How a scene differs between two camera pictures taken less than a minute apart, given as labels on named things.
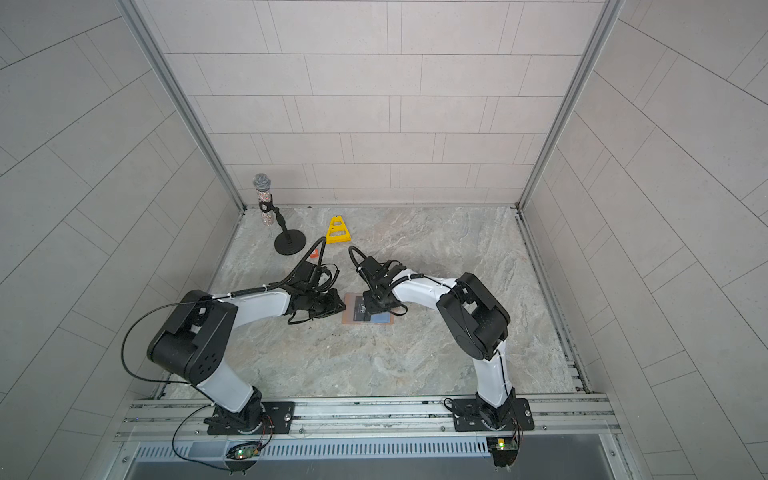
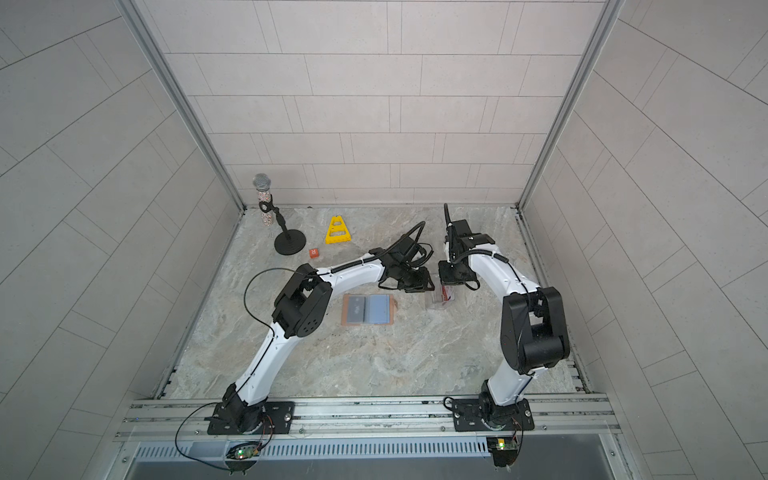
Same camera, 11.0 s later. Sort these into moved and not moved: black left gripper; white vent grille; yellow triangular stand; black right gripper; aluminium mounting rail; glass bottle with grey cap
Moved: black right gripper; black left gripper
Not moved: white vent grille; glass bottle with grey cap; aluminium mounting rail; yellow triangular stand
